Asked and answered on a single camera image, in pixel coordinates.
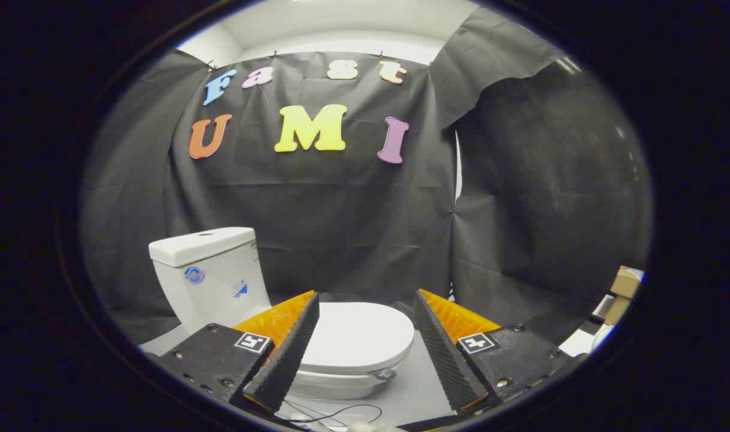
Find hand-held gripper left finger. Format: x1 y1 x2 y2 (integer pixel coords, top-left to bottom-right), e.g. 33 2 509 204
159 290 321 416

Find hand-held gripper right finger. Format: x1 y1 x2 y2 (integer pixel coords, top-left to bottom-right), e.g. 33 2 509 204
413 289 588 415

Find white toilet lid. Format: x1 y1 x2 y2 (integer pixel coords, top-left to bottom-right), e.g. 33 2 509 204
302 302 415 377

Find white toilet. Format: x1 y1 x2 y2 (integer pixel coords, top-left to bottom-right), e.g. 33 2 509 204
149 227 414 401

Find white toilet tank cover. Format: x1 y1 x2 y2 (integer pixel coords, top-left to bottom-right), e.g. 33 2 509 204
149 227 258 268

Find black backdrop cloth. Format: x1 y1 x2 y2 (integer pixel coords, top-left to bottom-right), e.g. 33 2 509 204
80 6 653 346

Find cardboard box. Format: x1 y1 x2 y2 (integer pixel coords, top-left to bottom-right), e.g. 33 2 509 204
603 266 645 326

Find thin black cable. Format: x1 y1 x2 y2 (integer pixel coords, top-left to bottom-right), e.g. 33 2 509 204
278 399 383 430

